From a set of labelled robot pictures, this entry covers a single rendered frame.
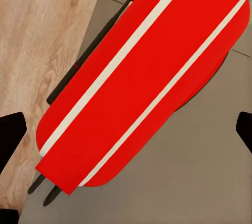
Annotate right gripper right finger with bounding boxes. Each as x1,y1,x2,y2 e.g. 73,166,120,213
236,111,252,153

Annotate radio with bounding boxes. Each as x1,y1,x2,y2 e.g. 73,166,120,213
28,0,250,207

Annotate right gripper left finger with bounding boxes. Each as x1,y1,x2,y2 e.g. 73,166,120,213
0,112,27,173

